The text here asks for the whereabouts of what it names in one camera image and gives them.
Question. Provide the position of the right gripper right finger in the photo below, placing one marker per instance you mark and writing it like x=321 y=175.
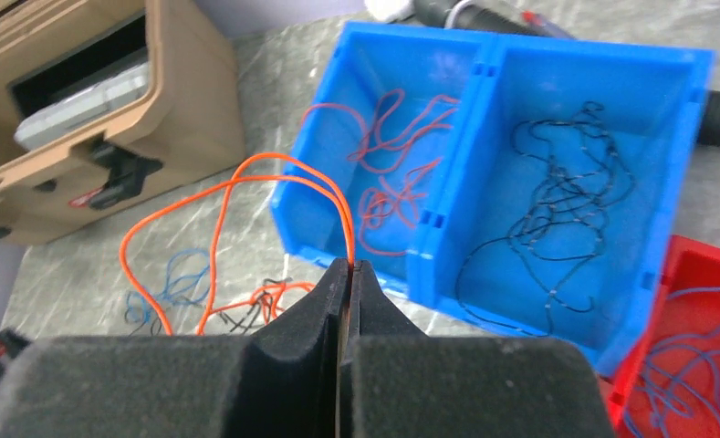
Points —
x=396 y=381

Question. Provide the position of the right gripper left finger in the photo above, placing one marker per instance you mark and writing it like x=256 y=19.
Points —
x=279 y=382

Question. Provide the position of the red plastic bin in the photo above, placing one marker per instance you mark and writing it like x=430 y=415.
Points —
x=669 y=386

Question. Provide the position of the blue double plastic bin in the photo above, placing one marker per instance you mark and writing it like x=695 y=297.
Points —
x=524 y=184

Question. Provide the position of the tan plastic toolbox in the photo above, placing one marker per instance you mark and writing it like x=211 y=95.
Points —
x=186 y=127

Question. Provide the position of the grey case in toolbox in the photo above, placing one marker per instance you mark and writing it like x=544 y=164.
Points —
x=88 y=99

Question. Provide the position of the white pipe fitting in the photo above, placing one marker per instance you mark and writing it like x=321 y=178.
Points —
x=389 y=11

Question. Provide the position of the small grey motor part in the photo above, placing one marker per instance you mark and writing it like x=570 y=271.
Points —
x=469 y=15

